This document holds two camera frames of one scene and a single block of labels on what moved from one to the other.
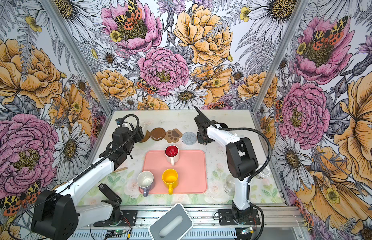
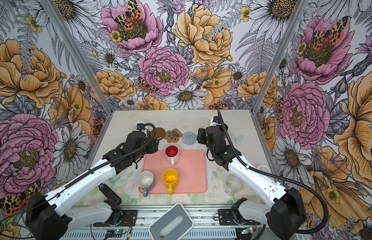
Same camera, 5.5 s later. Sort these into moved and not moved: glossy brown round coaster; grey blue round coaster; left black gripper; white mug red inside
Moved: left black gripper
Not moved: glossy brown round coaster; white mug red inside; grey blue round coaster
